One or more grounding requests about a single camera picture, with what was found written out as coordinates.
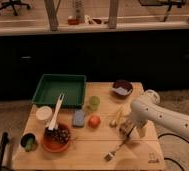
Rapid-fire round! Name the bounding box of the red bowl on shelf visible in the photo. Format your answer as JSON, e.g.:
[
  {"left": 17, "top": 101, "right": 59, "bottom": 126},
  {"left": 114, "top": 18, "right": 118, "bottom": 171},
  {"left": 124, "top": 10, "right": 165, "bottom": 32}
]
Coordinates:
[{"left": 67, "top": 16, "right": 80, "bottom": 25}]

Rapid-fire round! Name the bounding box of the black office chair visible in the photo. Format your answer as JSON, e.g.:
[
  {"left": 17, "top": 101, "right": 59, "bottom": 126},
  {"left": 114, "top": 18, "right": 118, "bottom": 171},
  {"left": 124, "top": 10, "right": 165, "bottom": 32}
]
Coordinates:
[{"left": 0, "top": 0, "right": 31, "bottom": 16}]

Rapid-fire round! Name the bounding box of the silver fork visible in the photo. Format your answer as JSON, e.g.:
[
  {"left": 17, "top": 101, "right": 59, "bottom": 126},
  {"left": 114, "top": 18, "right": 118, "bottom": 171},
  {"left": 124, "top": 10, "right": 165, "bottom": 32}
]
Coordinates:
[{"left": 104, "top": 137, "right": 130, "bottom": 162}]

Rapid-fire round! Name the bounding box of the green plastic cup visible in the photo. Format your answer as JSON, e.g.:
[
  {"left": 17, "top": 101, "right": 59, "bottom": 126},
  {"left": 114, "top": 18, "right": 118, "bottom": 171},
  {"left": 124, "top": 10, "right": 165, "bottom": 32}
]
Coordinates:
[{"left": 89, "top": 96, "right": 100, "bottom": 111}]

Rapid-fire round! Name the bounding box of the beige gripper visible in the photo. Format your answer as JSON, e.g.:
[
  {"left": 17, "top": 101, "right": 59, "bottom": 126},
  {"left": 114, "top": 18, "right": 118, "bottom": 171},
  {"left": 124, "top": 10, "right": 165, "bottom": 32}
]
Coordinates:
[{"left": 133, "top": 122, "right": 147, "bottom": 138}]

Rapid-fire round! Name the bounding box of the orange fruit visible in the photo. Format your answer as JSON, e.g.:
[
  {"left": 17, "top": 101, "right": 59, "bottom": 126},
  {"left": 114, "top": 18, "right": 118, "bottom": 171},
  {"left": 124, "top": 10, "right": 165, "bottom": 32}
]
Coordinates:
[{"left": 88, "top": 115, "right": 100, "bottom": 128}]

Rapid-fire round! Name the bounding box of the white round container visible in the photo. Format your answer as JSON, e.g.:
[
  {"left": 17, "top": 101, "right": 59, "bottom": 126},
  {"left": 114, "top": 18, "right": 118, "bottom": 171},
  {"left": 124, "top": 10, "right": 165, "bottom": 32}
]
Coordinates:
[{"left": 36, "top": 106, "right": 52, "bottom": 121}]

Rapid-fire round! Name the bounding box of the green plastic tray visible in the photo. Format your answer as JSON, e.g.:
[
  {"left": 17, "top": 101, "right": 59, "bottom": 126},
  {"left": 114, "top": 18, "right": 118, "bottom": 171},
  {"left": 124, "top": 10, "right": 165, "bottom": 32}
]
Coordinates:
[{"left": 32, "top": 74, "right": 86, "bottom": 108}]

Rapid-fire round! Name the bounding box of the blue sponge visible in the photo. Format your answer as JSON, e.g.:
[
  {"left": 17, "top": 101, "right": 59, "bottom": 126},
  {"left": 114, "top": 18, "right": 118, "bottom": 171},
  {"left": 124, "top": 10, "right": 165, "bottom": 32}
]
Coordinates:
[{"left": 72, "top": 110, "right": 85, "bottom": 127}]

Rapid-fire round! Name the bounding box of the yellow banana toy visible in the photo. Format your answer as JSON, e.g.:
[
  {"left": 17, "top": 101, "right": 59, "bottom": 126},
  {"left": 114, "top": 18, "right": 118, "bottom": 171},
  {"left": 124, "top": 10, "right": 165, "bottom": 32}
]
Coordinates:
[{"left": 110, "top": 108, "right": 123, "bottom": 127}]

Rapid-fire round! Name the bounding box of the orange bowl with grapes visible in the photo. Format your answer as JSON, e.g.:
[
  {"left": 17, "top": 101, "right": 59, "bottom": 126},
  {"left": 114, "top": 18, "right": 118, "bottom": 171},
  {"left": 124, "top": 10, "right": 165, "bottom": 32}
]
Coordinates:
[{"left": 41, "top": 123, "right": 71, "bottom": 153}]

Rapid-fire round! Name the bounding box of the black stand at left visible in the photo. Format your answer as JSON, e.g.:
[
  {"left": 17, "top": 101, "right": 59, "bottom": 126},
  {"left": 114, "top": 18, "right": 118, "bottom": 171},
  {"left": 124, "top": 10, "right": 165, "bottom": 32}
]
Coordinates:
[{"left": 0, "top": 132, "right": 9, "bottom": 171}]

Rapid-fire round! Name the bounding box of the dark mug with green item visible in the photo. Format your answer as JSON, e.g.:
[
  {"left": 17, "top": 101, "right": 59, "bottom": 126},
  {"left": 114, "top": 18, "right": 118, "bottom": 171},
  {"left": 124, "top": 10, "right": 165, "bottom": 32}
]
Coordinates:
[{"left": 20, "top": 133, "right": 37, "bottom": 152}]

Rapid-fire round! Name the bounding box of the black cable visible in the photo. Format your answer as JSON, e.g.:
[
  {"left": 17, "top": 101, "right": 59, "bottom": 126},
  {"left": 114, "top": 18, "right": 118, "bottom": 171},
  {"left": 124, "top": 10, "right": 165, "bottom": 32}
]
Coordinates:
[{"left": 157, "top": 132, "right": 189, "bottom": 171}]

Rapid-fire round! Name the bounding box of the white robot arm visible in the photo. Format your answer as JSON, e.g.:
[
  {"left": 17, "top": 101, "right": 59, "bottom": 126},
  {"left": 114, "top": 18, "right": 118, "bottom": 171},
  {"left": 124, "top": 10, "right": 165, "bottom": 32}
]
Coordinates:
[{"left": 130, "top": 90, "right": 189, "bottom": 140}]

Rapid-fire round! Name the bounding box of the white spatula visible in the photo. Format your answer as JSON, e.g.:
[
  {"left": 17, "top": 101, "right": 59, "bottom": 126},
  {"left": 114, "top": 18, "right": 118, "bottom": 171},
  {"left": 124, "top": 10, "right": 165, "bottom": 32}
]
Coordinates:
[{"left": 48, "top": 93, "right": 64, "bottom": 131}]

